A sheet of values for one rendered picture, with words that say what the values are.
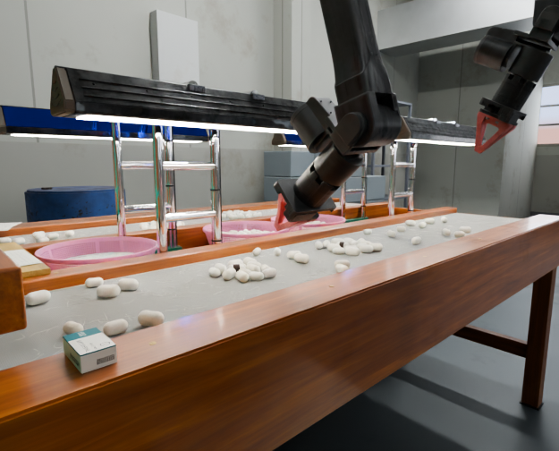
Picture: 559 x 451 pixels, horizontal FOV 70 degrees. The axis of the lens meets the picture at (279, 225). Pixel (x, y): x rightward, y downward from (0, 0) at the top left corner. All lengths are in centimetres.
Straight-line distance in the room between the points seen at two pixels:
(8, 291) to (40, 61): 281
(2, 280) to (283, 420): 39
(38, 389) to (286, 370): 29
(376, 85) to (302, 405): 45
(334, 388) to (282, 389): 12
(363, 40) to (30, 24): 287
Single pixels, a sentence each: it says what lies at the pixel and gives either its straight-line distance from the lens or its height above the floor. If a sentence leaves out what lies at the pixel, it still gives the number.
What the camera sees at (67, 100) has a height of 106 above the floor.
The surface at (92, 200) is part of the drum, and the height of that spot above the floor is 76.
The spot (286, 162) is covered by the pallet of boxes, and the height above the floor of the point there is 97.
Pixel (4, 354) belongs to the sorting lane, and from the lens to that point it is 60.
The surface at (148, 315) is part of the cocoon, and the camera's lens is 60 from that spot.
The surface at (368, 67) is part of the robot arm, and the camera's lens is 57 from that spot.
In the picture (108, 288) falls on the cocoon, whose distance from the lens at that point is 74.
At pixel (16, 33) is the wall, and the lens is 325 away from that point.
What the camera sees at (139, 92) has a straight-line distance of 74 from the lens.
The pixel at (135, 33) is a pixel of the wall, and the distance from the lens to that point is 358.
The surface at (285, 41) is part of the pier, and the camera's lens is 440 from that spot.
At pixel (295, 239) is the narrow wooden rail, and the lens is 113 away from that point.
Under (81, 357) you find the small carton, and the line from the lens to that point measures 45.
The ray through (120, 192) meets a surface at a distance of 116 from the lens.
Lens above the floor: 97
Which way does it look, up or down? 9 degrees down
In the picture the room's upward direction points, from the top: straight up
